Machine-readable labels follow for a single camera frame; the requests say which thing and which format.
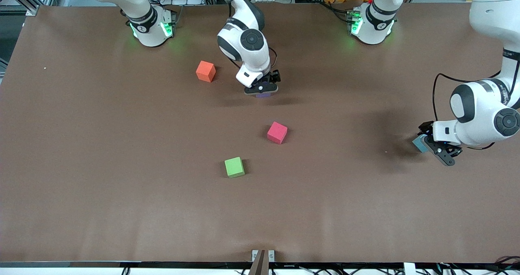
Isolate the light blue foam cube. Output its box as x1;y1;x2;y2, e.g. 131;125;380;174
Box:
412;135;429;154

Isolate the red foam cube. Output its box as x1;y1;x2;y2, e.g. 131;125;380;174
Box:
267;121;288;145

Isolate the orange foam cube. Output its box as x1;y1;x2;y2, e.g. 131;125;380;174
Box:
196;61;217;83

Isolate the green foam cube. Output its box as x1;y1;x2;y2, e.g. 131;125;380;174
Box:
224;157;245;179

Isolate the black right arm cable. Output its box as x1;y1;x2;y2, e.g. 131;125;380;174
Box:
266;47;279;71

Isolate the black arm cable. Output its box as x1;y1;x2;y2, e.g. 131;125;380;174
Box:
266;47;279;71
432;73;504;150

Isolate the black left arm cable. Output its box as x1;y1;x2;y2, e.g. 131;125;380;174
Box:
432;73;504;150

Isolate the camera mount post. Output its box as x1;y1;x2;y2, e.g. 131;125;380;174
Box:
249;249;275;275

